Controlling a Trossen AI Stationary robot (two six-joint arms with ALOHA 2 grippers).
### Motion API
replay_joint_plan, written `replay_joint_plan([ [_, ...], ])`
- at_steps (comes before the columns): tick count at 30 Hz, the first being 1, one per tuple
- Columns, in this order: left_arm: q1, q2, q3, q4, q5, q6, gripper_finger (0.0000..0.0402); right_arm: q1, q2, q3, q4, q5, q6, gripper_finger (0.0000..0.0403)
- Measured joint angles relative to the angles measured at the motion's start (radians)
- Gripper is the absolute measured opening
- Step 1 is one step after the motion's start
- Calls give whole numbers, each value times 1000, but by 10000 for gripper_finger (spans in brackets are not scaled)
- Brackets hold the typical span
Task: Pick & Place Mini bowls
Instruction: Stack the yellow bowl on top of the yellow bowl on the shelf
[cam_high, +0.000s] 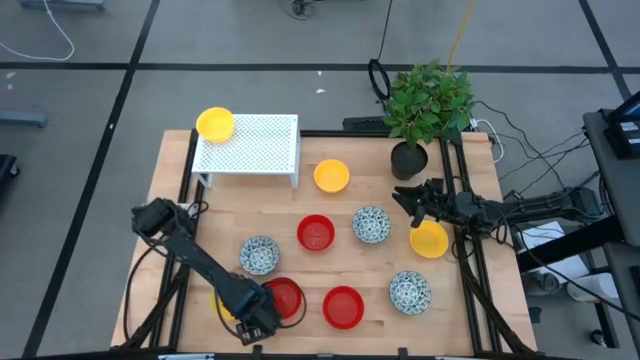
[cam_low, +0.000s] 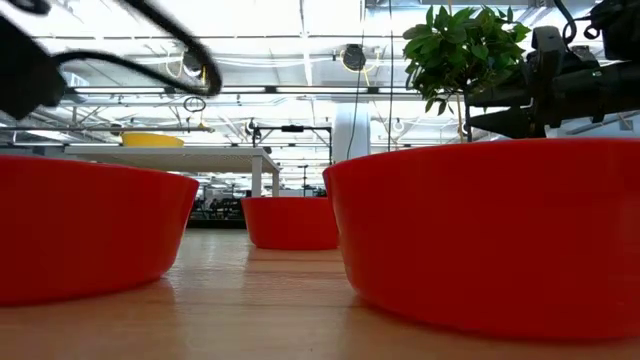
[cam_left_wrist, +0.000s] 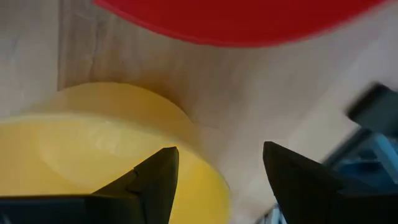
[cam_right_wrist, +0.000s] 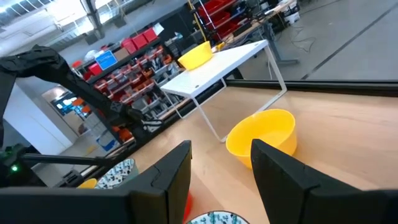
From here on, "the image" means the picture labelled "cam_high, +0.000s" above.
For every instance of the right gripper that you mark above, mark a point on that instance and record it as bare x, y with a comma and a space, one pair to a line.
440, 202

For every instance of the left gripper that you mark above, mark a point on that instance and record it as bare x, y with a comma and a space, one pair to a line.
257, 317

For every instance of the yellow plastic mini bowl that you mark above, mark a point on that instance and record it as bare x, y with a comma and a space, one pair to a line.
331, 176
215, 125
429, 240
223, 311

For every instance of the red plastic mini bowl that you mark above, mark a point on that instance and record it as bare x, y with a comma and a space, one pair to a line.
343, 307
315, 232
287, 300

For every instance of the blue patterned ceramic mini bowl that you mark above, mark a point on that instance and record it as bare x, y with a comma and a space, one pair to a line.
410, 292
259, 255
371, 225

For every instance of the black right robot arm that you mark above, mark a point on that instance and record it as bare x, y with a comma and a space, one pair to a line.
530, 207

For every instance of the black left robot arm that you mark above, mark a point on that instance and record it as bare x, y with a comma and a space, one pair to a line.
200, 260

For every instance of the black plant pot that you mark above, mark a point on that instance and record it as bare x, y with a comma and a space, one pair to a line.
409, 161

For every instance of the black power strip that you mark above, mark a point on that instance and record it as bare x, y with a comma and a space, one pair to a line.
365, 123

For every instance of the green leafy plant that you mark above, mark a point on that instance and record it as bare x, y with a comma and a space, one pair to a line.
430, 102

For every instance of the white paper sheet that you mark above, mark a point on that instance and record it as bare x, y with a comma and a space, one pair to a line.
537, 235

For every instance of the grey roll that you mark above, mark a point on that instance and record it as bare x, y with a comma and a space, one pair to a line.
547, 282

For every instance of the white perforated metal rack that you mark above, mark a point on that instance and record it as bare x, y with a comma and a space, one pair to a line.
260, 145

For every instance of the black desk base bar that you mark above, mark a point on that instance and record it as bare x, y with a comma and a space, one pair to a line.
570, 245

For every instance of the grey desk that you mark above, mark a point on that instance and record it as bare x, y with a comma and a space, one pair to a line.
620, 185

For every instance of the black object on floor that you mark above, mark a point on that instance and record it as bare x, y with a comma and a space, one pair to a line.
7, 167

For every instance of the grey metal floor bar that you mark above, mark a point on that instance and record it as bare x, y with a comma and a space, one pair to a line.
62, 4
22, 119

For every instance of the black aluminium table frame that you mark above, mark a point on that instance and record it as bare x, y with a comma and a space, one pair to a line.
350, 133

